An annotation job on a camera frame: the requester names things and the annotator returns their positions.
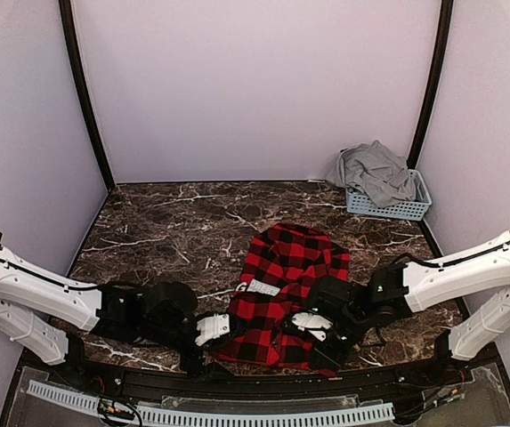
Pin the red black plaid shirt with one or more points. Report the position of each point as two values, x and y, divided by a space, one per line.
283 263

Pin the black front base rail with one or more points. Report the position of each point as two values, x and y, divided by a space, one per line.
403 383

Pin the black right frame post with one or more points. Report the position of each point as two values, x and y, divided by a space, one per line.
432 83

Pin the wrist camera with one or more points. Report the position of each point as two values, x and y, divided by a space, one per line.
307 324
212 328

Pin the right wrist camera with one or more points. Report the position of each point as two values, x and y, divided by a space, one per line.
307 324

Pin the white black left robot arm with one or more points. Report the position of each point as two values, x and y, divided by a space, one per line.
163 314

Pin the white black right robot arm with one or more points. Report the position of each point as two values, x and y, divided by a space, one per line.
409 286

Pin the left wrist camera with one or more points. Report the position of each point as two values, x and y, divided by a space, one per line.
212 328

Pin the black left frame post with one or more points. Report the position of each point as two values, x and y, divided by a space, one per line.
83 96

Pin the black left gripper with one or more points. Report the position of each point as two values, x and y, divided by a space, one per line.
189 363

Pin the black frame post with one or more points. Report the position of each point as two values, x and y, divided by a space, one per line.
432 83
83 96

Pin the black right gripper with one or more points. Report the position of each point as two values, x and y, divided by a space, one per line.
331 359

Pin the white slotted cable duct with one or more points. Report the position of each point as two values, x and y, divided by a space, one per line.
179 411

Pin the grey long sleeve shirt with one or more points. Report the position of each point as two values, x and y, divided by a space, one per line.
373 170

